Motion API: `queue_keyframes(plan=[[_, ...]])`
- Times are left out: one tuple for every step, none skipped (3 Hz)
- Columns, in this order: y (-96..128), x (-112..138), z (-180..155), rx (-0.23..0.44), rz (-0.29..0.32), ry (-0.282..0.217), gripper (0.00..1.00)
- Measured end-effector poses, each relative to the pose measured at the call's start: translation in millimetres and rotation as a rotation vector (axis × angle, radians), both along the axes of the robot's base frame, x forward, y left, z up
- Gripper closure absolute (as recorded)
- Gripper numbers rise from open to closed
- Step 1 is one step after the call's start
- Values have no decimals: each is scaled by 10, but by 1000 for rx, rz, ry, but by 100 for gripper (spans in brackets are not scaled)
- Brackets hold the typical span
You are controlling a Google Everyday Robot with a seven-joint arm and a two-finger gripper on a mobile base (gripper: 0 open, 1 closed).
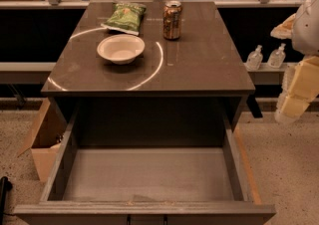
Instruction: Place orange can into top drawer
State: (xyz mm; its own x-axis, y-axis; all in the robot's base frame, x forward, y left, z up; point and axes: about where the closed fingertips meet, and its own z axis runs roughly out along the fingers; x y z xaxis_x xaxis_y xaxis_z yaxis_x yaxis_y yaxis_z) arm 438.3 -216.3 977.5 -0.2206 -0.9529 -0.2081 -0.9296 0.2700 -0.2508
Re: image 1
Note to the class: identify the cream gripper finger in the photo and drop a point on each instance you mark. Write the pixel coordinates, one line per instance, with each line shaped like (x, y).
(300, 87)
(284, 30)

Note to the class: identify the orange soda can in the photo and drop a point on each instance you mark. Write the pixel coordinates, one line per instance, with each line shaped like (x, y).
(172, 20)

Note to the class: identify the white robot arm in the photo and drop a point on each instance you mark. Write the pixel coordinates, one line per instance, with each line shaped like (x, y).
(305, 31)

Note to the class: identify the dark grey drawer cabinet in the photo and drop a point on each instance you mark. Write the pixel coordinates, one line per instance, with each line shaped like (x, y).
(186, 92)

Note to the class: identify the open grey top drawer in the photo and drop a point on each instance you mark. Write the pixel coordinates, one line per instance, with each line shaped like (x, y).
(174, 166)

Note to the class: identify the clear sanitizer bottle right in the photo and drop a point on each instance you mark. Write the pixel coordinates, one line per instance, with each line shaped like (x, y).
(277, 57)

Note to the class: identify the clear sanitizer bottle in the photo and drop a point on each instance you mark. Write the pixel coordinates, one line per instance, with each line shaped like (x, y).
(277, 57)
(254, 59)

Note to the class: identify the clear sanitizer bottle left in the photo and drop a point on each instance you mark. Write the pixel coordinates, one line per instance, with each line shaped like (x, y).
(254, 59)

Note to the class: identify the green chip bag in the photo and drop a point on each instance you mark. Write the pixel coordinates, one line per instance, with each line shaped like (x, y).
(126, 18)

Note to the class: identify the white paper bowl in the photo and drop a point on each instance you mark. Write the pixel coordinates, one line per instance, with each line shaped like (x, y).
(121, 49)

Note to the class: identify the brown cardboard box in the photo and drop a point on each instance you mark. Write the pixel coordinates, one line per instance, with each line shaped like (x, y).
(43, 138)

